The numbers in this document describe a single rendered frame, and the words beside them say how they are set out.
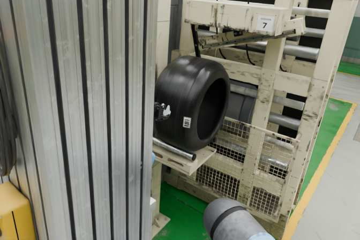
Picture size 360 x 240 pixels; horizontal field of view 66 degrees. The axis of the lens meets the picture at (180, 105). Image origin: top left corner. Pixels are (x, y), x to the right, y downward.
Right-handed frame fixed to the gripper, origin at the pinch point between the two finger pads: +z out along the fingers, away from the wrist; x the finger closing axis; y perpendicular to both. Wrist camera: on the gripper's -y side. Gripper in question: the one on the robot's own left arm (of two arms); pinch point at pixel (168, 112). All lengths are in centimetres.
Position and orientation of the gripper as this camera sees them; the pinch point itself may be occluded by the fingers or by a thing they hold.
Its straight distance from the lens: 149.1
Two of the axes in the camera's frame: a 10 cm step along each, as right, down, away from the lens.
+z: 5.4, -1.7, 8.2
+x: -8.3, -2.7, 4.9
